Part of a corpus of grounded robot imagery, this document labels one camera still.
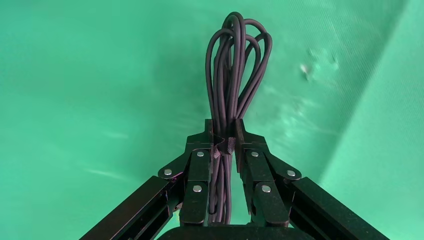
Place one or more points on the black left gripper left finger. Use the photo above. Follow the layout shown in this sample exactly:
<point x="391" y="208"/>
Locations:
<point x="198" y="172"/>

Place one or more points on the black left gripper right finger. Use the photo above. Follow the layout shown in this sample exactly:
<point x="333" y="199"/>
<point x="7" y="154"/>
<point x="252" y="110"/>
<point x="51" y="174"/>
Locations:
<point x="258" y="179"/>

